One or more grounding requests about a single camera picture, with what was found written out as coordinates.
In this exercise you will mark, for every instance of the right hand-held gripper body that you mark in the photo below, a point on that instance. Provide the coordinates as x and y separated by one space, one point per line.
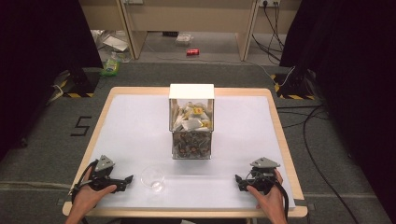
263 182

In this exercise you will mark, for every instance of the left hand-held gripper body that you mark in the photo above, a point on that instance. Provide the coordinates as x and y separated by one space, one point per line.
102 180

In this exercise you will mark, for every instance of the person's left hand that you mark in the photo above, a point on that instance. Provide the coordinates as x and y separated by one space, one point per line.
88 196

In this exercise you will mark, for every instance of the person's right hand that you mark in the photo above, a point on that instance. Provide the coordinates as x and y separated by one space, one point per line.
274 202

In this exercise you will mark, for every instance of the clear glass cup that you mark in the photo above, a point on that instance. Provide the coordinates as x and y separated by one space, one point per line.
152 179

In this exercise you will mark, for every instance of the white table mat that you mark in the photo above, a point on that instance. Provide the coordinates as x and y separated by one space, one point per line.
134 133

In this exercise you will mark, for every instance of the pile of dark packets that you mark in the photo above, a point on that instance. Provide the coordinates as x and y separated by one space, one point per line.
191 144

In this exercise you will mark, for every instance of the wooden table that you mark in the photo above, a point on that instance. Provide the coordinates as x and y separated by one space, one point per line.
280 124

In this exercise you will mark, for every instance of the pile of white tea bags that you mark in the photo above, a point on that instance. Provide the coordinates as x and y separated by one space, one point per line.
193 118

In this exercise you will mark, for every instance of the black striped stand base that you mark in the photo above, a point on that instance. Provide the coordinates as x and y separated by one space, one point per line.
291 88
79 84

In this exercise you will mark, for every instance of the clear dispenser box white lid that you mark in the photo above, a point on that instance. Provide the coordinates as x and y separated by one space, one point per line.
191 91

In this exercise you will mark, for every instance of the green packet on floor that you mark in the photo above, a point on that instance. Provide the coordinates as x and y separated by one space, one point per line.
110 67

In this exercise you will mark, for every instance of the black curtain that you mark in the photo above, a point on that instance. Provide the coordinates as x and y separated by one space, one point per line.
351 77
37 62

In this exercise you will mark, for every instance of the red can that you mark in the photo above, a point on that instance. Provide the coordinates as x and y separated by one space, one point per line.
192 52

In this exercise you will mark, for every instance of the small clear plastic bag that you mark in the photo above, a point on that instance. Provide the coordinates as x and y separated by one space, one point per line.
184 39

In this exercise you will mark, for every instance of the beige wooden desk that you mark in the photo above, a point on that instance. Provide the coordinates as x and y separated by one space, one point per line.
193 15

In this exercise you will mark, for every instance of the white wall socket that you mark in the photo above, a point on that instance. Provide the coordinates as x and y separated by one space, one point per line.
269 2

